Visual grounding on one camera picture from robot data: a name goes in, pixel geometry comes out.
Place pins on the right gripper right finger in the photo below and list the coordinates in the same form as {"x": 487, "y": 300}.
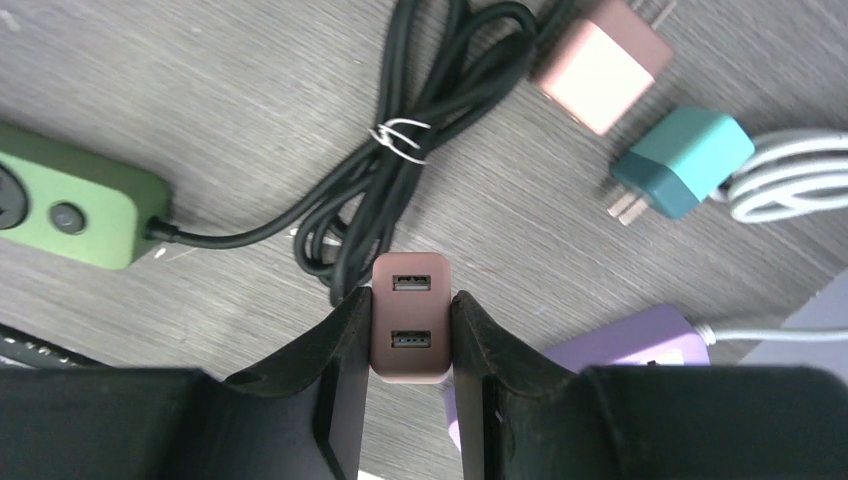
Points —
{"x": 521, "y": 416}

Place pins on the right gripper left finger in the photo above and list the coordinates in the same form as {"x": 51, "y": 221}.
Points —
{"x": 296, "y": 414}

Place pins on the pink plug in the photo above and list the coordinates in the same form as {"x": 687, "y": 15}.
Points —
{"x": 411, "y": 327}
{"x": 607, "y": 59}

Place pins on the purple power strip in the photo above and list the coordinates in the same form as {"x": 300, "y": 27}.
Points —
{"x": 658, "y": 335}

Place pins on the teal plug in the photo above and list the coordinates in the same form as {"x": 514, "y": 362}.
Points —
{"x": 676, "y": 165}

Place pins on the green power strip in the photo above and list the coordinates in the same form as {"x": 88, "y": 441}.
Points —
{"x": 70, "y": 202}

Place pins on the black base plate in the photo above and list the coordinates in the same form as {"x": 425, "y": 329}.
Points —
{"x": 22, "y": 350}

